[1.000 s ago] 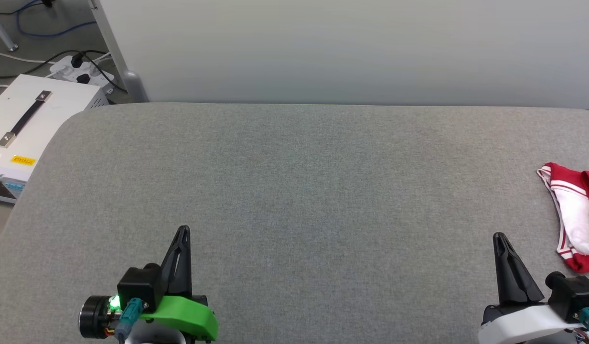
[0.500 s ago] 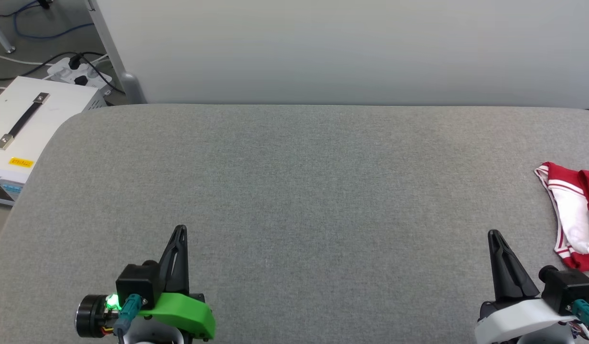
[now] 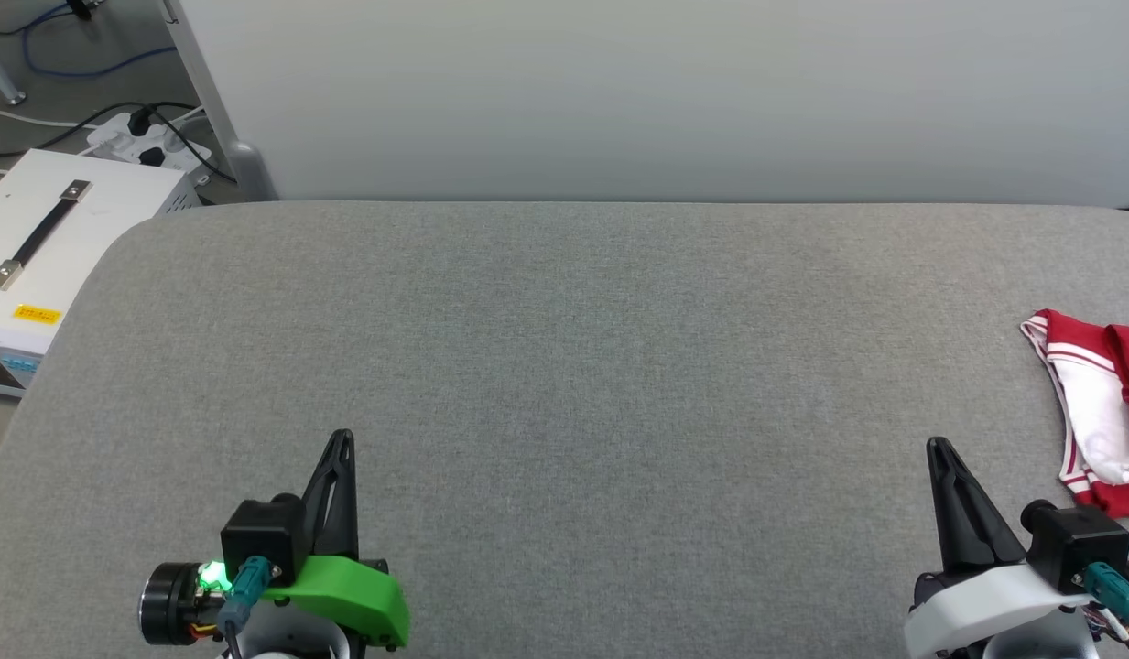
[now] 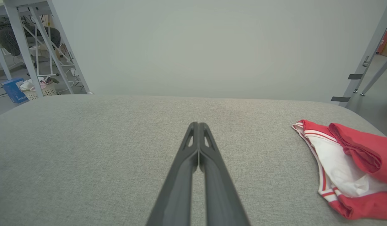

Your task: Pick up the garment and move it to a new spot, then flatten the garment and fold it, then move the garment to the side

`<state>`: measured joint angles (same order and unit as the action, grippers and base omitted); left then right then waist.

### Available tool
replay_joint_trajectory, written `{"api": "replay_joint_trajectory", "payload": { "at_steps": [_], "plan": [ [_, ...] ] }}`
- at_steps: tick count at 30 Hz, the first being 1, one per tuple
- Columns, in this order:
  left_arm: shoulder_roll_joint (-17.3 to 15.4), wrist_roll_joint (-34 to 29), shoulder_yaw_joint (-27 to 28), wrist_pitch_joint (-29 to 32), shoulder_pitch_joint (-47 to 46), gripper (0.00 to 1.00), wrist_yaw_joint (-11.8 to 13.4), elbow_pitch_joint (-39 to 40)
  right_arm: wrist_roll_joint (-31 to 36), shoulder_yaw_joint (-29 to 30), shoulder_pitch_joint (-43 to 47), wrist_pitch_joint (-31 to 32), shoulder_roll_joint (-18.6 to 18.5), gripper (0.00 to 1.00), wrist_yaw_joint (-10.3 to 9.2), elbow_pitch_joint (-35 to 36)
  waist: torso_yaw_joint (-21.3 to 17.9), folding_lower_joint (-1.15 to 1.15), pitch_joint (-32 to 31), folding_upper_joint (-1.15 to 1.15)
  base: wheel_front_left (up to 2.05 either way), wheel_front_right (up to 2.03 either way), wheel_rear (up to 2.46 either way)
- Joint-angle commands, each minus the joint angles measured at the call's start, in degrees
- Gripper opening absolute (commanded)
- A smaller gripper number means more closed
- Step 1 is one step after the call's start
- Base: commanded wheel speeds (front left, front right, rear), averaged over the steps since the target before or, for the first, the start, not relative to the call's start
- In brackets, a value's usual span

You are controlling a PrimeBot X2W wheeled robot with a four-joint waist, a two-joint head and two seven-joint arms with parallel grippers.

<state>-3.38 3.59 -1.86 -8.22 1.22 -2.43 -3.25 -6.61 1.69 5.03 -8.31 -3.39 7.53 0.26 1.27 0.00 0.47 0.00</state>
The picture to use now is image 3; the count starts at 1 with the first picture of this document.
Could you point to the grey metal stand leg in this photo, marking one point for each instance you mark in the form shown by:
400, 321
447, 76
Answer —
1, 73

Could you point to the yellow warning label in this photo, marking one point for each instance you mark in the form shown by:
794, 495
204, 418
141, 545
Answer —
37, 315

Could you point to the white power strip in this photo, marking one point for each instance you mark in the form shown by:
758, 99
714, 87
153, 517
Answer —
115, 142

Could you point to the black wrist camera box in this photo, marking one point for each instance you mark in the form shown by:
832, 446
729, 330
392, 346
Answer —
1077, 540
262, 540

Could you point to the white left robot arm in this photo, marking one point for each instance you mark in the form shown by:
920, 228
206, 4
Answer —
280, 641

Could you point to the black power plug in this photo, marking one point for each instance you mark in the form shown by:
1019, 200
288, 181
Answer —
143, 122
152, 156

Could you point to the white equipment case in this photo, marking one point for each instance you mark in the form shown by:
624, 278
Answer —
97, 210

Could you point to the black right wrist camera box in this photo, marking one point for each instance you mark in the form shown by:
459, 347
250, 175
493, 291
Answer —
1077, 540

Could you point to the grey partition post with foot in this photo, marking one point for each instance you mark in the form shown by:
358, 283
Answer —
225, 137

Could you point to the red and white shirt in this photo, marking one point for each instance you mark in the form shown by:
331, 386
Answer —
1095, 412

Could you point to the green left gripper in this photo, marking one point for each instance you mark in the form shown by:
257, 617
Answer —
344, 595

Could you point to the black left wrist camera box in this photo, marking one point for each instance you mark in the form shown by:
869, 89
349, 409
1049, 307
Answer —
262, 540

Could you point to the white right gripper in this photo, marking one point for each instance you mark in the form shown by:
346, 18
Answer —
994, 609

